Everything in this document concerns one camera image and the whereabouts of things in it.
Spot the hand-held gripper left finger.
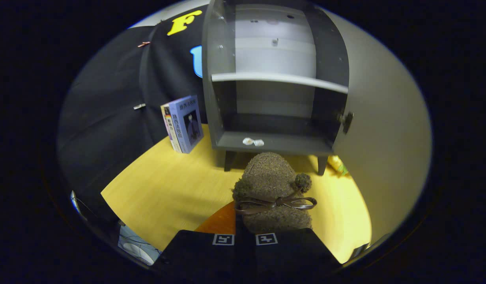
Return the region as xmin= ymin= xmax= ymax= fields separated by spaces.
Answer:
xmin=154 ymin=201 xmax=245 ymax=278

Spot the beige shoe cabinet door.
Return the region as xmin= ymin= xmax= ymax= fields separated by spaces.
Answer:
xmin=321 ymin=8 xmax=433 ymax=247

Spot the brown fuzzy shoe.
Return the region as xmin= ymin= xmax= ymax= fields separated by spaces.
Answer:
xmin=232 ymin=152 xmax=318 ymax=234

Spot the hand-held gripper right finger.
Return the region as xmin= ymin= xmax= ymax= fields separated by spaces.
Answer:
xmin=245 ymin=228 xmax=342 ymax=278

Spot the dark grey shoe cabinet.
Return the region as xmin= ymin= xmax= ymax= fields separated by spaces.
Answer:
xmin=202 ymin=0 xmax=351 ymax=176

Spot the pale grey object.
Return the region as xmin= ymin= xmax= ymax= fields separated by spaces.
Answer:
xmin=118 ymin=224 xmax=161 ymax=265

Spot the blue cover book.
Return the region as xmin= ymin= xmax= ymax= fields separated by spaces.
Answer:
xmin=167 ymin=95 xmax=204 ymax=154

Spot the black backdrop cloth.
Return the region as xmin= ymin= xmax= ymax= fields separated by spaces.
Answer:
xmin=57 ymin=5 xmax=209 ymax=241

